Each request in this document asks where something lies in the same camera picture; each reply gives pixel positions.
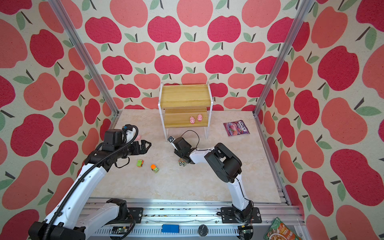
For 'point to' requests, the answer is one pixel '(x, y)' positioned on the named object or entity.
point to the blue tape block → (170, 228)
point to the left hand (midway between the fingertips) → (146, 145)
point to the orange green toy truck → (154, 168)
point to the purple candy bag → (236, 128)
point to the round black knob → (203, 230)
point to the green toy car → (140, 163)
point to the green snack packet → (279, 230)
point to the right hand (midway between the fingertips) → (184, 143)
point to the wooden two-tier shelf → (185, 105)
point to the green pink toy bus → (181, 162)
